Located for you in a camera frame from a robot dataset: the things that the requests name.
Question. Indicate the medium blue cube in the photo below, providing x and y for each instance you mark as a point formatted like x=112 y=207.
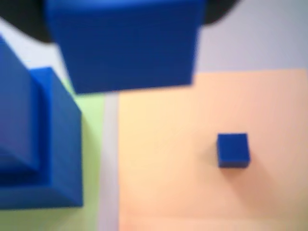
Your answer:
x=16 y=108

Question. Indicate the orange paper square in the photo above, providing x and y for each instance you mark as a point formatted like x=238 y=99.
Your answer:
x=180 y=168

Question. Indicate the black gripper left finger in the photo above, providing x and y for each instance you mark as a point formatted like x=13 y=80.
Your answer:
x=24 y=21

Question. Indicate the green paper square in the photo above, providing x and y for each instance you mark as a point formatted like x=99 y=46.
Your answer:
x=91 y=144

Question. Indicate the large blue cube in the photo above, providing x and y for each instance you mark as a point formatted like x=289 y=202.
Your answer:
x=62 y=144

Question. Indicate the tiny blue cube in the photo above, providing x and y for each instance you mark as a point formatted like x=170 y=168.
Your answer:
x=233 y=150

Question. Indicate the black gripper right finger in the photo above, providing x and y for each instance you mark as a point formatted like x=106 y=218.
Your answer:
x=216 y=10

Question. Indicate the small blue cube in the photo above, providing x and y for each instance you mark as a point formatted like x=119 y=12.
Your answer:
x=127 y=48

